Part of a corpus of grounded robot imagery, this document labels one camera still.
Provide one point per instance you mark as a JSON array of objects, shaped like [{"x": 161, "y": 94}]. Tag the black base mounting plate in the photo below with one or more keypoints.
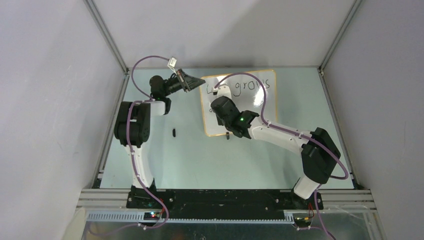
[{"x": 222, "y": 204}]

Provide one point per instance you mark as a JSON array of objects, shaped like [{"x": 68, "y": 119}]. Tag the yellow framed whiteboard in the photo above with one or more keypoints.
[{"x": 247, "y": 94}]

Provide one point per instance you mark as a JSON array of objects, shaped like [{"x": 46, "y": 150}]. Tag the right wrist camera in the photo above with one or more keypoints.
[{"x": 221, "y": 91}]

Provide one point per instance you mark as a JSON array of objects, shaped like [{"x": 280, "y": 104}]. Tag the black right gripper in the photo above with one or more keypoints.
[{"x": 219, "y": 121}]

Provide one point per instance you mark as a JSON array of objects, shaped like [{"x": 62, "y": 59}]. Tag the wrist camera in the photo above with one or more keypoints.
[
  {"x": 221, "y": 91},
  {"x": 172, "y": 62}
]

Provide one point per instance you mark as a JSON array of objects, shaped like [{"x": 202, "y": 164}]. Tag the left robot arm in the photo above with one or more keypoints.
[{"x": 133, "y": 127}]

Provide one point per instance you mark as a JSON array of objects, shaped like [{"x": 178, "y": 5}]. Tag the aluminium frame rail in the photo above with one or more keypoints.
[{"x": 112, "y": 107}]

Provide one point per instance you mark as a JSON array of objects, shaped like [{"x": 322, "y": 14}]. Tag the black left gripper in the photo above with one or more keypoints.
[{"x": 191, "y": 82}]

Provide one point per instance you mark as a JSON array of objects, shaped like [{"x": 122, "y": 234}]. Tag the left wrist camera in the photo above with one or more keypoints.
[{"x": 172, "y": 62}]

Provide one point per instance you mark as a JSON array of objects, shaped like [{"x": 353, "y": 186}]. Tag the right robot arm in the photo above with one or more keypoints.
[{"x": 318, "y": 152}]

